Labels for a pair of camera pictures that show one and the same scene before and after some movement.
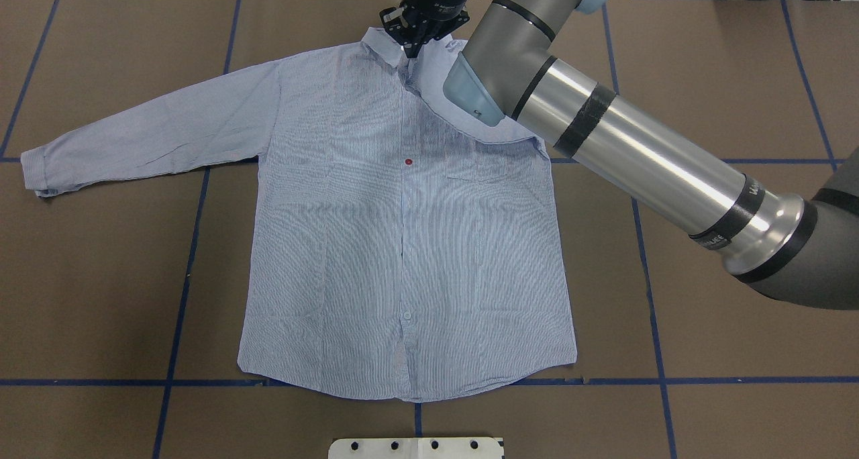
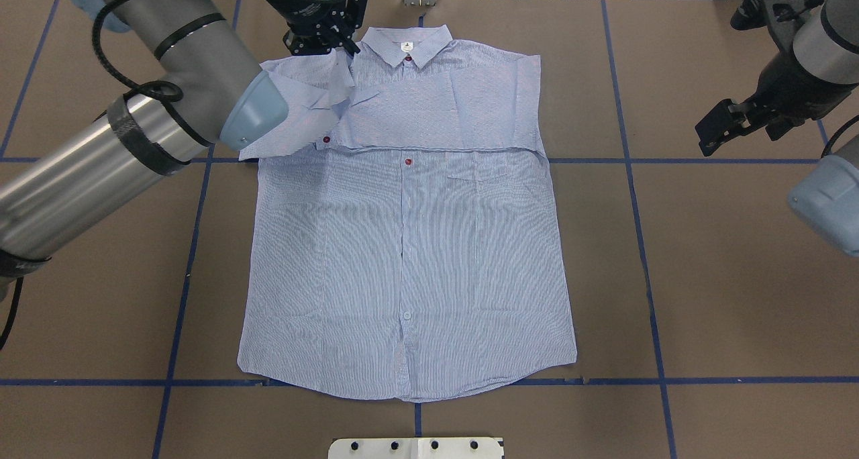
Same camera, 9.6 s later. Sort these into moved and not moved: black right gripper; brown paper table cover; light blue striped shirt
Moved: black right gripper
Not moved: light blue striped shirt; brown paper table cover
